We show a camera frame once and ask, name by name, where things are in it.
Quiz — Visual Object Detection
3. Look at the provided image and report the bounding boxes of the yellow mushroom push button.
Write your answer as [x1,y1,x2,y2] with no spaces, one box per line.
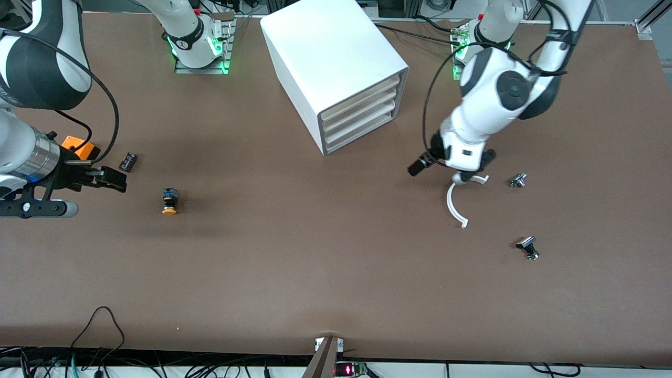
[161,187,180,216]

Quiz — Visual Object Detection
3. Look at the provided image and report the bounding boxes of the black and silver button part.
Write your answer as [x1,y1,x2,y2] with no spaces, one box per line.
[516,236,540,261]

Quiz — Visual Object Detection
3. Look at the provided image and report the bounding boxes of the orange box with black base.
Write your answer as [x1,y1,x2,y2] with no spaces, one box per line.
[61,135,101,162]

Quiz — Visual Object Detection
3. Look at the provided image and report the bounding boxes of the white curved plastic arc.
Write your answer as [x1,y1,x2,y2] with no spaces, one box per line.
[446,175,490,229]

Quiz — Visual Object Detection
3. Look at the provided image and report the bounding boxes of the small device with red display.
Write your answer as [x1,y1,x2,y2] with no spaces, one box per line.
[335,361,369,378]

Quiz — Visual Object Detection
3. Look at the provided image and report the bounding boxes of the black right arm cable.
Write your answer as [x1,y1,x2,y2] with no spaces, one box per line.
[0,29,121,166]

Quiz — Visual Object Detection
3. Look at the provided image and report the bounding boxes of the black base supply cable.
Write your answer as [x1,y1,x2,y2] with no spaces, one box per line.
[375,15,464,49]

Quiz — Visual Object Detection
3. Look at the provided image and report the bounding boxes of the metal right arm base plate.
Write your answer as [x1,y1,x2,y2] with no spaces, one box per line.
[175,20,233,75]

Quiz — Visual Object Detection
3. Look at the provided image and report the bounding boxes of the thin black looped cable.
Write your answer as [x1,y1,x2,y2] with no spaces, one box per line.
[68,306,127,363]

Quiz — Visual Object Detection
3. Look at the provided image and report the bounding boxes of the grey camera mount beam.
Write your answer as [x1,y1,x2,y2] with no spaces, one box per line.
[302,336,345,378]

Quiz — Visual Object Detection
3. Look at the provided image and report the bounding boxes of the black cable under table edge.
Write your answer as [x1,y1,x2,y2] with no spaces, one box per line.
[528,362,581,378]

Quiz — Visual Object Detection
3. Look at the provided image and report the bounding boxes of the aluminium frame profile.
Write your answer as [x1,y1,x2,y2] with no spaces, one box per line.
[634,0,672,40]

